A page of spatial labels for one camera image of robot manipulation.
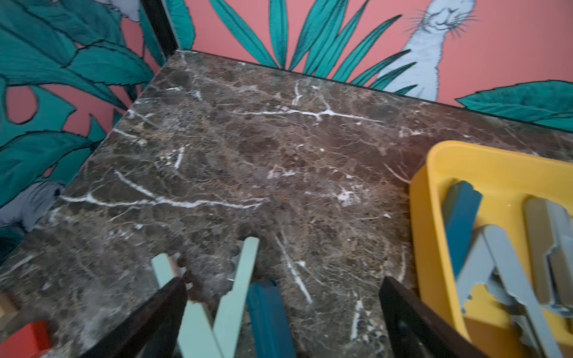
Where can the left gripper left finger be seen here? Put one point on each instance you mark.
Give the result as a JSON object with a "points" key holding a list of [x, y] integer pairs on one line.
{"points": [[151, 330]]}

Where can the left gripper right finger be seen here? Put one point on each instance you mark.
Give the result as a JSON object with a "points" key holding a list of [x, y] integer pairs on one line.
{"points": [[414, 328]]}

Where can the grey pliers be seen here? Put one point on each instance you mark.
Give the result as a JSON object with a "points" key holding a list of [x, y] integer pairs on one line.
{"points": [[493, 262], [549, 230]]}

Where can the yellow plastic storage tray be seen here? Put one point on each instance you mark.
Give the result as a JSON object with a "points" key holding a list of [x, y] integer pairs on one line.
{"points": [[506, 180]]}

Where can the mint green open pliers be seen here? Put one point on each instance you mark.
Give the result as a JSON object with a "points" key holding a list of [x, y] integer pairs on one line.
{"points": [[200, 335]]}

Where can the red cube block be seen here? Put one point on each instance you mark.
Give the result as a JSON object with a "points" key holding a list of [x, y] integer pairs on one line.
{"points": [[32, 341]]}

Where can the wooden letter block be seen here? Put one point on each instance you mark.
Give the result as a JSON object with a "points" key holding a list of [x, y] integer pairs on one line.
{"points": [[9, 309]]}

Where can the black frame post left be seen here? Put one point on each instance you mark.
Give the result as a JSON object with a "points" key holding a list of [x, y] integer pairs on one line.
{"points": [[158, 16]]}

